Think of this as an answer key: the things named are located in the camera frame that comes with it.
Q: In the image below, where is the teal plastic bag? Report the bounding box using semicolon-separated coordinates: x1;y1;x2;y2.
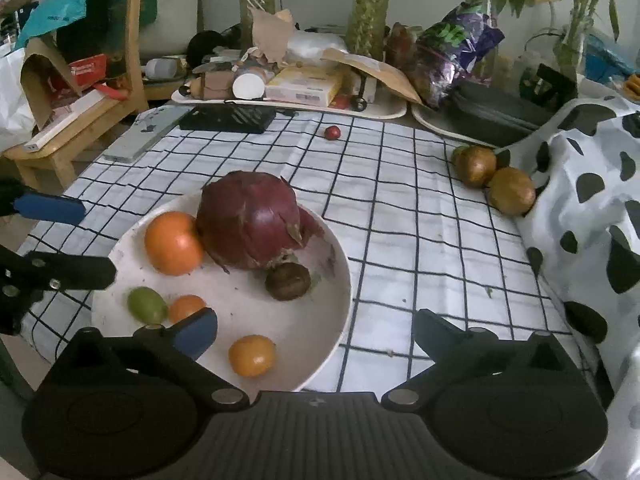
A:
15;0;108;51

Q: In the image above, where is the black perforated box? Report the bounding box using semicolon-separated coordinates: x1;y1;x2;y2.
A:
179;105;277;134

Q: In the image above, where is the yellow cardboard box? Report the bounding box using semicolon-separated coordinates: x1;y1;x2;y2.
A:
264;66;346;107

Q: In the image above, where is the black round object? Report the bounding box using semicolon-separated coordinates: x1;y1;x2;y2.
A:
187;31;226;68

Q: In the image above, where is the wooden chair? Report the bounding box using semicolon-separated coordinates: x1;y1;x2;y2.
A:
5;0;151;191

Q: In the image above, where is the purple foil bag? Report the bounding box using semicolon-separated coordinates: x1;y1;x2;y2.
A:
402;5;506;108

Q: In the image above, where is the small brown box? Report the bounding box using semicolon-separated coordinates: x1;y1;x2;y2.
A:
200;71;236;101

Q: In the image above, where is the black clip device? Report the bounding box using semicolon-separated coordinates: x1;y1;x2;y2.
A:
520;64;578;106

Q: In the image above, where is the white capped bottle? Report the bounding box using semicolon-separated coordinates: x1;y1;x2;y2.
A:
232;67;276;101

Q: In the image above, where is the long white box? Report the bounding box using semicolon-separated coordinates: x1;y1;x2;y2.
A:
22;91;111;153

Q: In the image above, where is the brown round fruit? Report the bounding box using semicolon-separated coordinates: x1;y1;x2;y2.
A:
486;166;537;216
452;145;498;189

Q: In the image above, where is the clear plastic bag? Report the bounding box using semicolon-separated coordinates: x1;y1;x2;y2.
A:
287;30;348;58

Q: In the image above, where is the brown paper envelope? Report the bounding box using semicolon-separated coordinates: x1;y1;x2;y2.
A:
322;47;423;106

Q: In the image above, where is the white black grid tablecloth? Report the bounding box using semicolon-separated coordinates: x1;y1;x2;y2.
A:
17;107;601;393

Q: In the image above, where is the red packet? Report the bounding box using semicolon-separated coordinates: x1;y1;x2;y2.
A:
67;54;108;92

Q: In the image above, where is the small green fruit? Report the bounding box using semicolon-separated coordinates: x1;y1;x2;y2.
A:
127;286;169;326

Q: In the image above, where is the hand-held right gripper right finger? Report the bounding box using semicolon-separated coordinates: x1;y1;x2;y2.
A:
381;308;584;412

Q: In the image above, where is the brown cardboard piece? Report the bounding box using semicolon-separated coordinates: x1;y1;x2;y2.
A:
20;35;83;128

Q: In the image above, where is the small orange kumquat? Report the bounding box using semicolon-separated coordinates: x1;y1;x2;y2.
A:
167;294;207;325
228;335;277;378

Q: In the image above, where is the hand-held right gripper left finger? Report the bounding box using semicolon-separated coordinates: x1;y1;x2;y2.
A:
54;308;250;413

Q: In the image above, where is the flat grey bar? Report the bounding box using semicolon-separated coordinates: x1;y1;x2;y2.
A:
103;106;193;163

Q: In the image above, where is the red dragon fruit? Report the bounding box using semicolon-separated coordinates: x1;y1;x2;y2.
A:
195;171;326;275

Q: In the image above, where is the grey cylindrical speaker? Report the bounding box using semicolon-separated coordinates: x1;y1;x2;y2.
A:
145;57;182;81

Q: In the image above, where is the black zipper case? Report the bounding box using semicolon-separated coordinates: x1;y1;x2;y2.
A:
445;82;571;146

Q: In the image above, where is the cow print blanket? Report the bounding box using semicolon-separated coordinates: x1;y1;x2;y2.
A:
492;95;640;480

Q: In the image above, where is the bamboo plant in glass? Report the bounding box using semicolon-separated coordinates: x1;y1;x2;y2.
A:
550;0;621;81

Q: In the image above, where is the large orange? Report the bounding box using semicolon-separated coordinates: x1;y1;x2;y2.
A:
144;211;206;277

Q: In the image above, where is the blue plastic bag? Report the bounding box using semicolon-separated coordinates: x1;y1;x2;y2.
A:
585;35;640;83

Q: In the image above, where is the white paper bag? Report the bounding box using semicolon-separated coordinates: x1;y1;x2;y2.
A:
0;42;38;151

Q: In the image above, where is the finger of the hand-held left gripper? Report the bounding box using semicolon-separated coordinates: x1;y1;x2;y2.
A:
0;179;87;227
0;245;119;337

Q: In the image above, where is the floral white plate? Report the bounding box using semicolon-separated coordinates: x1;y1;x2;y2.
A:
91;191;352;393

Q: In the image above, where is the crumpled brown paper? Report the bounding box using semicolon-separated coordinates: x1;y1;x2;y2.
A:
250;7;296;66

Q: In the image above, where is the white oval tray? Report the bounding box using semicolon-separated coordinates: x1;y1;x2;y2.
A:
411;102;501;148
171;80;408;120

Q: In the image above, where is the small dark brown fruit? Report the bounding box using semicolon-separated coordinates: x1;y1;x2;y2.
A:
264;261;312;302

